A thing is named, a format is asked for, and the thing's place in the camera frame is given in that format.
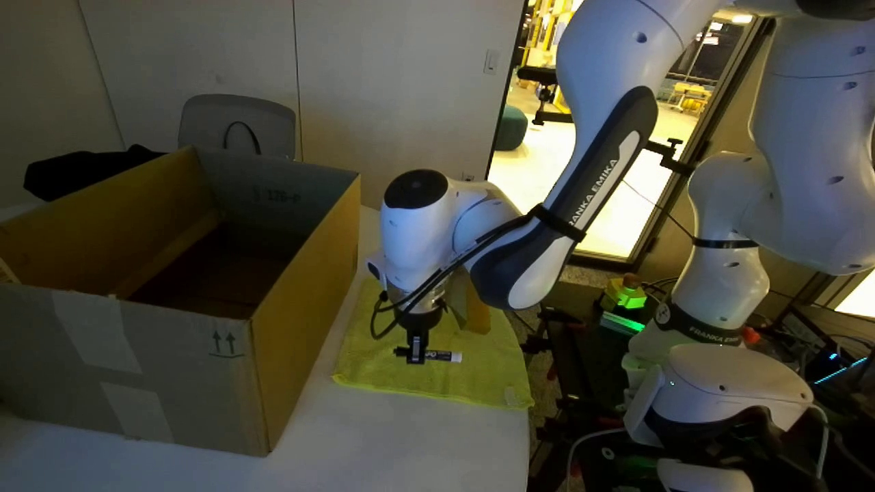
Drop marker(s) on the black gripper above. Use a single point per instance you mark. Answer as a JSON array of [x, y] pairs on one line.
[[420, 321]]

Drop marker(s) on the black bag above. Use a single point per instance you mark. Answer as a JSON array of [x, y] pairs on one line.
[[69, 172]]

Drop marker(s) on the grey chair backrest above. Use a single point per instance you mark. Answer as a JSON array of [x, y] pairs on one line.
[[226, 122]]

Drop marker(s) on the green lit electronic device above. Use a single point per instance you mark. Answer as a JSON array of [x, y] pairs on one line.
[[623, 306]]

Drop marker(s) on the large open cardboard box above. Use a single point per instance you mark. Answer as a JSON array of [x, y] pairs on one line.
[[181, 301]]

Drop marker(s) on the yellow microfibre cloth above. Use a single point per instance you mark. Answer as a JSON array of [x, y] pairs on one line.
[[487, 365]]

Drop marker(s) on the black and white marker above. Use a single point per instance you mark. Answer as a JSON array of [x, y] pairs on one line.
[[434, 357]]

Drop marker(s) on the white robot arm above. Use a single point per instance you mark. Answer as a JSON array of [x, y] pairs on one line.
[[708, 402]]

